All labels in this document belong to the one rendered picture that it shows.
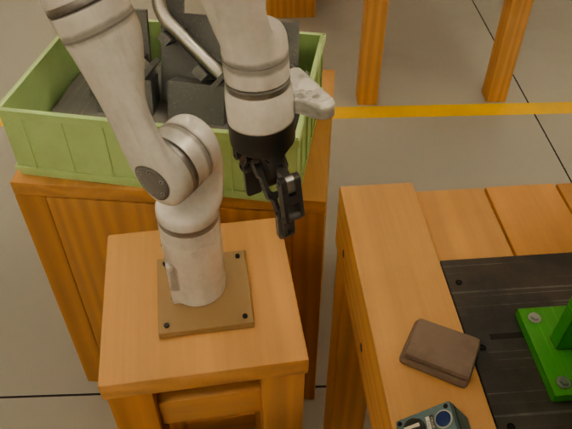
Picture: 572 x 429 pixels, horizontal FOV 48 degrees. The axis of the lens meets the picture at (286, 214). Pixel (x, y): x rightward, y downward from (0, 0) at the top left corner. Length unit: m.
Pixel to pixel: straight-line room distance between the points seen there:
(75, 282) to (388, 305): 0.91
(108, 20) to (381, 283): 0.57
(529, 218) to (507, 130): 1.78
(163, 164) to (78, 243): 0.79
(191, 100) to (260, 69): 0.81
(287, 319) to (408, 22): 2.87
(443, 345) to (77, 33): 0.63
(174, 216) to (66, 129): 0.51
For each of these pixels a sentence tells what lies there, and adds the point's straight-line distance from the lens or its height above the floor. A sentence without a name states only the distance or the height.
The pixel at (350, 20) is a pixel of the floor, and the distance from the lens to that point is 3.74.
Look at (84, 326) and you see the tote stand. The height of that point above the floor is 0.28.
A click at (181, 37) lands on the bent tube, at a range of 1.44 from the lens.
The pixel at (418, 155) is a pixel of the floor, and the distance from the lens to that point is 2.77.
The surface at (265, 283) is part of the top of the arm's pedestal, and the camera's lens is 1.10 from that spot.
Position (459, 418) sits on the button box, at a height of 0.94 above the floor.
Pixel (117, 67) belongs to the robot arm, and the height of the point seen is 1.31.
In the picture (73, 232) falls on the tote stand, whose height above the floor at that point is 0.64.
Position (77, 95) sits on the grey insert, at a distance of 1.61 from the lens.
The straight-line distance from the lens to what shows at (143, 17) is 1.50.
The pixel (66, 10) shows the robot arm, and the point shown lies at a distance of 0.77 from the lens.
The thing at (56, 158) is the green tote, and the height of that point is 0.85.
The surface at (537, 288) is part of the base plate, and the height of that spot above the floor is 0.90.
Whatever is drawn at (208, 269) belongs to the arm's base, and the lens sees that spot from 0.99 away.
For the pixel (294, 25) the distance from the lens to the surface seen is 1.42.
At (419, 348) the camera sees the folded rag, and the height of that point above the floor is 0.93.
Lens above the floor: 1.69
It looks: 44 degrees down
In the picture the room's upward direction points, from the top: straight up
